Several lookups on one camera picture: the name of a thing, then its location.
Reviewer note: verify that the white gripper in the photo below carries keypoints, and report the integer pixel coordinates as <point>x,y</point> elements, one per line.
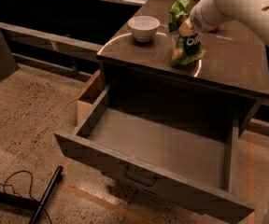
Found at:
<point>197,20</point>

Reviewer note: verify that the grey metal rail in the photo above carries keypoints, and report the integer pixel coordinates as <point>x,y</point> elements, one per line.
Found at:
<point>61,44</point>

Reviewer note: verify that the black stand leg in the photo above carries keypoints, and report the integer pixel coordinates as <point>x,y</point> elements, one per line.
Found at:
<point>57,177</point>

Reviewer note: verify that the grey cabinet with counter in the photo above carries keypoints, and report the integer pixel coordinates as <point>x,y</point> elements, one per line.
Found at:
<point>235,61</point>

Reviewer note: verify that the green rice chip bag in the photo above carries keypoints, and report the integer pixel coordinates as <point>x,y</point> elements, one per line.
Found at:
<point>187,49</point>

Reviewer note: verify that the white ceramic bowl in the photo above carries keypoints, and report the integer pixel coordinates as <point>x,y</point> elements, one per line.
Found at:
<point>143,28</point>

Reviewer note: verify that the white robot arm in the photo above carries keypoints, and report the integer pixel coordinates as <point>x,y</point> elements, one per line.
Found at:
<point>253,13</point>

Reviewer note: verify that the black drawer handle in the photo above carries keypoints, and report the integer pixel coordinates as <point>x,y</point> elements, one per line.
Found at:
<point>142,180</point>

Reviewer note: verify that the grey open top drawer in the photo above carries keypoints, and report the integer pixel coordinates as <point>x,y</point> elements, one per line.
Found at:
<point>186,139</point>

